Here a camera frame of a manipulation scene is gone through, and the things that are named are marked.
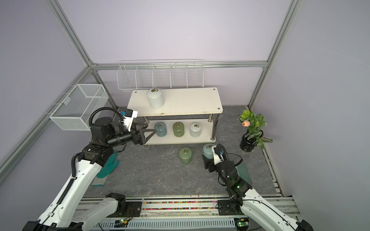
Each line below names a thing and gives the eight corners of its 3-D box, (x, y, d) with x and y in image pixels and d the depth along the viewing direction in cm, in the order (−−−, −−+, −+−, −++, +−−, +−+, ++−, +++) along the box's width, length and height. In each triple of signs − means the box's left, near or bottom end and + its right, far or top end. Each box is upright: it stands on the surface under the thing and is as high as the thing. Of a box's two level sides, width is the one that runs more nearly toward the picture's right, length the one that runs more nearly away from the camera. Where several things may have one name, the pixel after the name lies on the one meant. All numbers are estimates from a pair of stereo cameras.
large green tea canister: (179, 164, 92) (178, 157, 84) (180, 154, 96) (179, 147, 88) (191, 164, 92) (192, 157, 84) (191, 154, 96) (191, 147, 88)
